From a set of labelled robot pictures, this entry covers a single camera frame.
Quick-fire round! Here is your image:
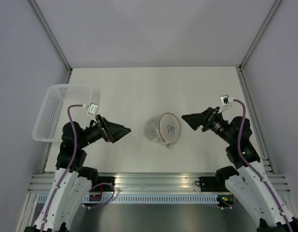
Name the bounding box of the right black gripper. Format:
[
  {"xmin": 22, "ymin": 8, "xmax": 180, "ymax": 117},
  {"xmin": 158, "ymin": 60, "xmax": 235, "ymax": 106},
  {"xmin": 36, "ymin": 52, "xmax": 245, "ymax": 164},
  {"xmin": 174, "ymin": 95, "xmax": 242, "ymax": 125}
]
[{"xmin": 182, "ymin": 106, "xmax": 235, "ymax": 145}]

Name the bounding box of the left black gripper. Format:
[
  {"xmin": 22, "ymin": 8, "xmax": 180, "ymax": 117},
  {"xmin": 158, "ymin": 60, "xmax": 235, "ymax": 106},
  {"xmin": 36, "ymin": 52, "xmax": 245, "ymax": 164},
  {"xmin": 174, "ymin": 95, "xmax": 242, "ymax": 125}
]
[{"xmin": 78, "ymin": 114, "xmax": 131, "ymax": 148}]

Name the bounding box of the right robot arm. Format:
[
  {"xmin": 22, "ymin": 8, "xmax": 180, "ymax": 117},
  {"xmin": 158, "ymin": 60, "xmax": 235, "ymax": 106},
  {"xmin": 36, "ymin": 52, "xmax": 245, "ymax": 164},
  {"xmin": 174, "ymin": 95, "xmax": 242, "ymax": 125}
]
[{"xmin": 182, "ymin": 107, "xmax": 298, "ymax": 232}]

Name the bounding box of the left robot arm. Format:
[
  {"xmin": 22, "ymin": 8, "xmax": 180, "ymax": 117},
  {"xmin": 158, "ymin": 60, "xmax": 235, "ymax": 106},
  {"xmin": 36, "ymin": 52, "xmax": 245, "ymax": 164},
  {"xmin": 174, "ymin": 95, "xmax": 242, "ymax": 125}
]
[{"xmin": 24, "ymin": 115, "xmax": 131, "ymax": 232}]

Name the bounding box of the white perforated plastic basket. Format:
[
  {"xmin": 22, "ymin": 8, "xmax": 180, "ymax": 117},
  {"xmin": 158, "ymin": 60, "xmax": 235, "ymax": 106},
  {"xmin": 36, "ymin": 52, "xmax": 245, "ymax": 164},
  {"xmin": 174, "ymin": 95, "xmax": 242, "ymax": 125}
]
[{"xmin": 32, "ymin": 84, "xmax": 100, "ymax": 142}]

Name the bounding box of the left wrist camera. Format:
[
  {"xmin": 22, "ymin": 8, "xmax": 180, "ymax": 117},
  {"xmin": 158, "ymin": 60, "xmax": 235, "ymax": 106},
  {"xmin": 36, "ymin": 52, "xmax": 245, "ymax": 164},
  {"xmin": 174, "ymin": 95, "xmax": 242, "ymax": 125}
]
[{"xmin": 87, "ymin": 102, "xmax": 99, "ymax": 118}]

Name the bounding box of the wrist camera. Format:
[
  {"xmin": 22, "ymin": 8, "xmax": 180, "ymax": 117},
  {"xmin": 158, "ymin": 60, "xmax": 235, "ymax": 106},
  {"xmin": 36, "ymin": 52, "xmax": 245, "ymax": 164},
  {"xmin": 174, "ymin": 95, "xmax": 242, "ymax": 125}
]
[
  {"xmin": 219, "ymin": 95, "xmax": 234, "ymax": 114},
  {"xmin": 87, "ymin": 102, "xmax": 99, "ymax": 118}
]

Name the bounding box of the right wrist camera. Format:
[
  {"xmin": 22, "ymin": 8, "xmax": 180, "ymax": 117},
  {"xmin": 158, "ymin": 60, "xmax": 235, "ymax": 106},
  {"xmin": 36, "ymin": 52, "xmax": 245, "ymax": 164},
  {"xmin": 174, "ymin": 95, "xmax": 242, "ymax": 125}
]
[{"xmin": 219, "ymin": 95, "xmax": 234, "ymax": 114}]

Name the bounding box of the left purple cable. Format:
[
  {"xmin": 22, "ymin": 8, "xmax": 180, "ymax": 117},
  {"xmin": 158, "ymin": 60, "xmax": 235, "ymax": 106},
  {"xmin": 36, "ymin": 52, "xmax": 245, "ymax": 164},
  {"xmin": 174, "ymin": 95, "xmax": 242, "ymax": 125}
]
[{"xmin": 40, "ymin": 103, "xmax": 89, "ymax": 232}]

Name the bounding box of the purple cable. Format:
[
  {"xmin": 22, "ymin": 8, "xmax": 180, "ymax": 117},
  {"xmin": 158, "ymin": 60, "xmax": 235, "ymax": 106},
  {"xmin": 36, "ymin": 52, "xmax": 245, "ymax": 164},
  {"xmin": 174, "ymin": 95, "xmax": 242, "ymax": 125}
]
[
  {"xmin": 232, "ymin": 98, "xmax": 294, "ymax": 232},
  {"xmin": 40, "ymin": 103, "xmax": 89, "ymax": 232}
]

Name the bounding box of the right aluminium frame post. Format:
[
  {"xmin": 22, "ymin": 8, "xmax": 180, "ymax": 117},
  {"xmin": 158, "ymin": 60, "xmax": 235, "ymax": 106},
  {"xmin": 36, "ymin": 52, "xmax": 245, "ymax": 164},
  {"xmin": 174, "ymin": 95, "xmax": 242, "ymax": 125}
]
[{"xmin": 237, "ymin": 0, "xmax": 284, "ymax": 71}]

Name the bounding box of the aluminium frame post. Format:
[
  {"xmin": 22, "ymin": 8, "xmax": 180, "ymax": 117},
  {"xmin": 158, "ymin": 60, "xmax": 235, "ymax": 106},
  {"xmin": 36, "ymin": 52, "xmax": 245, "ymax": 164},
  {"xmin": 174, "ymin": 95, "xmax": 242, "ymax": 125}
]
[
  {"xmin": 27, "ymin": 0, "xmax": 72, "ymax": 73},
  {"xmin": 237, "ymin": 0, "xmax": 284, "ymax": 71}
]

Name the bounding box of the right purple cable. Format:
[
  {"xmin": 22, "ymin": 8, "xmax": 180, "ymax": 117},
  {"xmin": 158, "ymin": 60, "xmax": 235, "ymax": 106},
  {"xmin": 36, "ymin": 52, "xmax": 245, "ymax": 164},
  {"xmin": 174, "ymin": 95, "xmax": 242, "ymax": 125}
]
[{"xmin": 232, "ymin": 98, "xmax": 294, "ymax": 232}]

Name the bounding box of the white slotted cable duct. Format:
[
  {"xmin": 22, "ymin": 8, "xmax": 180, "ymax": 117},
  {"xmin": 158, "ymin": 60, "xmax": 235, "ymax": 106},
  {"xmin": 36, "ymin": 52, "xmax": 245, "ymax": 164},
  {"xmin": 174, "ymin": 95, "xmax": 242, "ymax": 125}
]
[{"xmin": 37, "ymin": 194, "xmax": 235, "ymax": 205}]

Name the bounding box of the left aluminium frame post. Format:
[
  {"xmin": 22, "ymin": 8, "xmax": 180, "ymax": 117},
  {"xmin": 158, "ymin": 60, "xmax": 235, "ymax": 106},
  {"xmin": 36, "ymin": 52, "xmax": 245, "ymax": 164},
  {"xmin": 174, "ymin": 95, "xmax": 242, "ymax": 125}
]
[{"xmin": 27, "ymin": 0, "xmax": 72, "ymax": 73}]

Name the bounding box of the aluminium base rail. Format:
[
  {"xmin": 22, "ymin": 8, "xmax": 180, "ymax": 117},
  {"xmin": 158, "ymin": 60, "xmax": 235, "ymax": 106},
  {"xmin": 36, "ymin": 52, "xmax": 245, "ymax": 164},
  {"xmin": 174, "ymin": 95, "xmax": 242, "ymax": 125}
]
[{"xmin": 28, "ymin": 173, "xmax": 290, "ymax": 194}]

